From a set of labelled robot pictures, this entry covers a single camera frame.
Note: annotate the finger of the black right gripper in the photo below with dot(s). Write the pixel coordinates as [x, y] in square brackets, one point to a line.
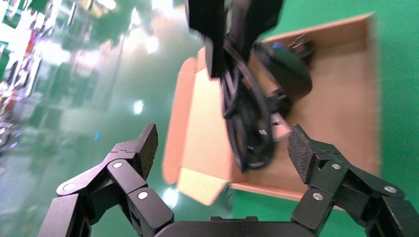
[255, 19]
[208, 32]

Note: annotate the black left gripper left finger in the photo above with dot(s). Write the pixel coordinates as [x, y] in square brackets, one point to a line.
[144, 153]

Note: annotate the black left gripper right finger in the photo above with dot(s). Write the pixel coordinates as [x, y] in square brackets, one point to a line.
[304, 153]

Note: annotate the open brown cardboard box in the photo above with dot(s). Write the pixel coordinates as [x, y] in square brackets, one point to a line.
[334, 114]

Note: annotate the blue scrap on floor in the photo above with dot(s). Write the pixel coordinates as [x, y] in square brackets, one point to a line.
[97, 136]

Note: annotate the green table cloth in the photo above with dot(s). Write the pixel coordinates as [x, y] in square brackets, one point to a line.
[402, 65]

